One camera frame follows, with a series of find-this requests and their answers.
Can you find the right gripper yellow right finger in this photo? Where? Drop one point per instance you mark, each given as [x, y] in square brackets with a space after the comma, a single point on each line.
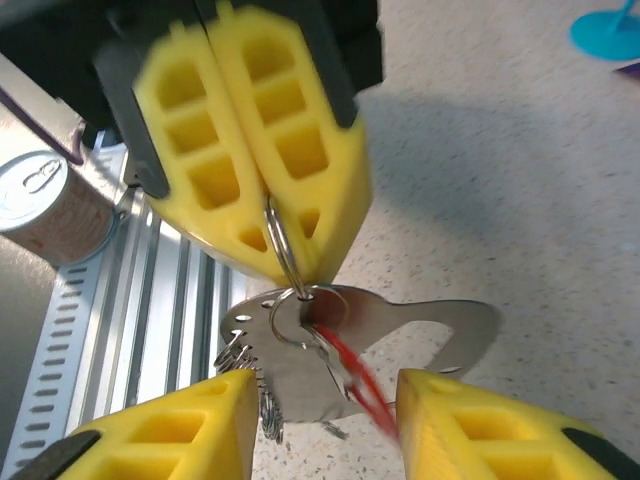
[450, 410]

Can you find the silver split keyring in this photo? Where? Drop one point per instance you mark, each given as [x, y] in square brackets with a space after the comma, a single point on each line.
[278, 336]
[281, 240]

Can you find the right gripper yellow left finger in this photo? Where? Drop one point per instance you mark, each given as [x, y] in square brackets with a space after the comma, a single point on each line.
[210, 410]

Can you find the purple candy bag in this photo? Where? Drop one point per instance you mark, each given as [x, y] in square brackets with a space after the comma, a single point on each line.
[631, 72]

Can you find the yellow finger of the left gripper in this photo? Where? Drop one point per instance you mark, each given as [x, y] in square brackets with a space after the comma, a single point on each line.
[340, 190]
[175, 200]

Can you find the blue plastic wine glass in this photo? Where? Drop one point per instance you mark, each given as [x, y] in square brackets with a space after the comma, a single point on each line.
[605, 35]

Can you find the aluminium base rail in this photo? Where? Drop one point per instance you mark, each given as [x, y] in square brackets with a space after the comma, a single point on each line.
[170, 310]

